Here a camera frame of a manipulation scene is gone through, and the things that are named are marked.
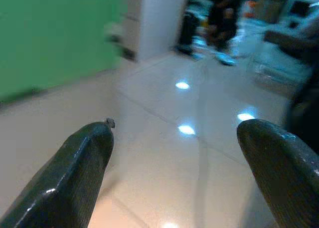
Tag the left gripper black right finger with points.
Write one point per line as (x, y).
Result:
(286, 175)

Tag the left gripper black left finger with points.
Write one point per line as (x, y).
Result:
(67, 178)

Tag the clear plastic box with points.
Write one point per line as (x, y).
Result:
(274, 75)

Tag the dark brown furniture edge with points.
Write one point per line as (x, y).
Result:
(291, 42)

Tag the green wooden table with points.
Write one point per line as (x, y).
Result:
(49, 38)

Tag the person in dark clothes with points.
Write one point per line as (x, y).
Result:
(221, 21)

